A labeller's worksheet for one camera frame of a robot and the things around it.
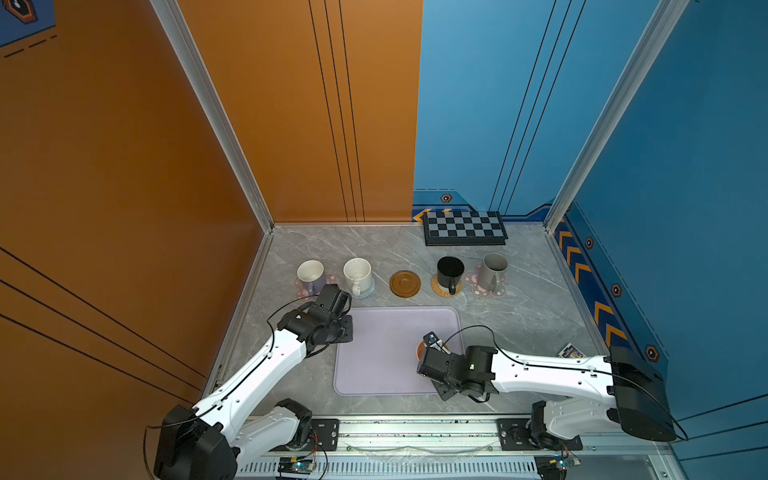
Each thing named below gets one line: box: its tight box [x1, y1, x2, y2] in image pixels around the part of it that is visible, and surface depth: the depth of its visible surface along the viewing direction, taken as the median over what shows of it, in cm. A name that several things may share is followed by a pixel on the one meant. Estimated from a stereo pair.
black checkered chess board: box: [423, 211, 509, 246], surface depth 118 cm
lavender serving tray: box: [334, 306, 462, 396], surface depth 91 cm
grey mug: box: [478, 252, 509, 292], surface depth 98 cm
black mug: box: [437, 256, 465, 295], surface depth 97 cm
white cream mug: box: [343, 257, 372, 296], surface depth 98 cm
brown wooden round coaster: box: [389, 270, 421, 298], surface depth 104 cm
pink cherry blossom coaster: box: [464, 268, 508, 298], surface depth 102 cm
